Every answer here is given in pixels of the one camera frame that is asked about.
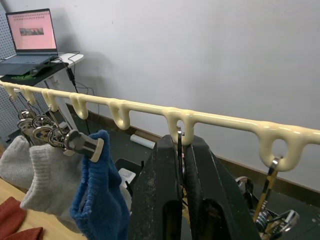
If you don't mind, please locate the black box white label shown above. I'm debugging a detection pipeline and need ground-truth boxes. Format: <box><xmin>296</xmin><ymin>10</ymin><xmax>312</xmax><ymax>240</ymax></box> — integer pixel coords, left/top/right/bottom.
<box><xmin>113</xmin><ymin>157</ymin><xmax>137</xmax><ymax>188</ymax></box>

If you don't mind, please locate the white side desk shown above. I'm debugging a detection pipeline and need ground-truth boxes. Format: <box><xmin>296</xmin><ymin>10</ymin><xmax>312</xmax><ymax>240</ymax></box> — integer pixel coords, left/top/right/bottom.
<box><xmin>32</xmin><ymin>51</ymin><xmax>85</xmax><ymax>131</ymax></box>

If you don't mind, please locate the grey open laptop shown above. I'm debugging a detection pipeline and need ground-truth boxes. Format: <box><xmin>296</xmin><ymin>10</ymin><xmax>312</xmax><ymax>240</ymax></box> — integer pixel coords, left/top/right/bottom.
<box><xmin>0</xmin><ymin>8</ymin><xmax>60</xmax><ymax>76</ymax></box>

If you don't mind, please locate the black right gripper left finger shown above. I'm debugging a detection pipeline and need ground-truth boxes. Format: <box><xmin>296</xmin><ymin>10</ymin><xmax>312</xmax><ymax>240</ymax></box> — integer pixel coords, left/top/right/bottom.
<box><xmin>127</xmin><ymin>134</ymin><xmax>185</xmax><ymax>240</ymax></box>

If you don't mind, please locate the chrome clothes clip cream tip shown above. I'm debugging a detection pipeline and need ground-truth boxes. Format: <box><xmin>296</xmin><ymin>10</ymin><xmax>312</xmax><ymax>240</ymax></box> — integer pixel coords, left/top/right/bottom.
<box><xmin>47</xmin><ymin>107</ymin><xmax>105</xmax><ymax>163</ymax></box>
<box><xmin>24</xmin><ymin>99</ymin><xmax>52</xmax><ymax>147</ymax></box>
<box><xmin>234</xmin><ymin>154</ymin><xmax>301</xmax><ymax>240</ymax></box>
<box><xmin>8</xmin><ymin>96</ymin><xmax>35</xmax><ymax>145</ymax></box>

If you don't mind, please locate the blue knitted sock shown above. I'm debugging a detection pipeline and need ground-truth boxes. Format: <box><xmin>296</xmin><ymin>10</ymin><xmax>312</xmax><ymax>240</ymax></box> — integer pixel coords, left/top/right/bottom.
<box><xmin>69</xmin><ymin>129</ymin><xmax>131</xmax><ymax>240</ymax></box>

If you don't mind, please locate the rust red knitted sock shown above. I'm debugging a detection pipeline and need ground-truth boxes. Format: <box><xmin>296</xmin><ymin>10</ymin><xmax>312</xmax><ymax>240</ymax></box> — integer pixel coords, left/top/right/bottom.
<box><xmin>0</xmin><ymin>196</ymin><xmax>27</xmax><ymax>240</ymax></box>
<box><xmin>14</xmin><ymin>226</ymin><xmax>44</xmax><ymax>240</ymax></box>

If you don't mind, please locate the black green mouse pad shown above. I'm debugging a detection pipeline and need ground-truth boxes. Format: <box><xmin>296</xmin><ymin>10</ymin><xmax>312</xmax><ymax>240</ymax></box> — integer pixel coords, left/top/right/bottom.
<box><xmin>0</xmin><ymin>61</ymin><xmax>70</xmax><ymax>85</ymax></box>

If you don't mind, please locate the black power cable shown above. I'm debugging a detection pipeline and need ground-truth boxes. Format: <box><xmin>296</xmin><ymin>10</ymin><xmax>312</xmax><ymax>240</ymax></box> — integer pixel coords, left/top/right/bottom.
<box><xmin>56</xmin><ymin>51</ymin><xmax>101</xmax><ymax>136</ymax></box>

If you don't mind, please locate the black computer mouse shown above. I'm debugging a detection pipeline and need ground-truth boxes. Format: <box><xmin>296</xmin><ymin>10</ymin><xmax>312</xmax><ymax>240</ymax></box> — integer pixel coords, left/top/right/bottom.
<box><xmin>29</xmin><ymin>66</ymin><xmax>45</xmax><ymax>77</ymax></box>

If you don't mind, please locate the grey knitted sock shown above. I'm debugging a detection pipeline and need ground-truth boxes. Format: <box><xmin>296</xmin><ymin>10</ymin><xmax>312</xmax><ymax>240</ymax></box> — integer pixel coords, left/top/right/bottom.
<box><xmin>19</xmin><ymin>143</ymin><xmax>87</xmax><ymax>235</ymax></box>
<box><xmin>0</xmin><ymin>134</ymin><xmax>35</xmax><ymax>191</ymax></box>

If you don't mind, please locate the black power adapter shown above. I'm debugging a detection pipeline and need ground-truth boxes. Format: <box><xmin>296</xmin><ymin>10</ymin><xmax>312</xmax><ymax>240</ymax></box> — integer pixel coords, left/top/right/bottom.
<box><xmin>66</xmin><ymin>67</ymin><xmax>76</xmax><ymax>86</ymax></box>

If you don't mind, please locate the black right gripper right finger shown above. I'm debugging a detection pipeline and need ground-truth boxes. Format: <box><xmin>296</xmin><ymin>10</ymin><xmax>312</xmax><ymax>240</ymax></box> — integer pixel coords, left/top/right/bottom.
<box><xmin>184</xmin><ymin>136</ymin><xmax>260</xmax><ymax>240</ymax></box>

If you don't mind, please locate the white pegboard panel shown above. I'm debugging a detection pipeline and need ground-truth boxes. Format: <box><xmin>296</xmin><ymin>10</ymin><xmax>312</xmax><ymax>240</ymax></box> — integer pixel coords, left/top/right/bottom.
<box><xmin>0</xmin><ymin>0</ymin><xmax>21</xmax><ymax>142</ymax></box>

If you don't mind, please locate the white paper roll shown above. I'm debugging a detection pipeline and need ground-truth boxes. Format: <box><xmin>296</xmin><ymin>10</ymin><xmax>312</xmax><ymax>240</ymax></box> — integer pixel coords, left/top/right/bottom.
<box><xmin>130</xmin><ymin>134</ymin><xmax>155</xmax><ymax>149</ymax></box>

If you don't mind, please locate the cream plastic clip hanger bar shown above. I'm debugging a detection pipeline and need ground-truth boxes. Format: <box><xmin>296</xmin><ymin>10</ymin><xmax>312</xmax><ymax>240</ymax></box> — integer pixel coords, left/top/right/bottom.
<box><xmin>0</xmin><ymin>80</ymin><xmax>320</xmax><ymax>173</ymax></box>

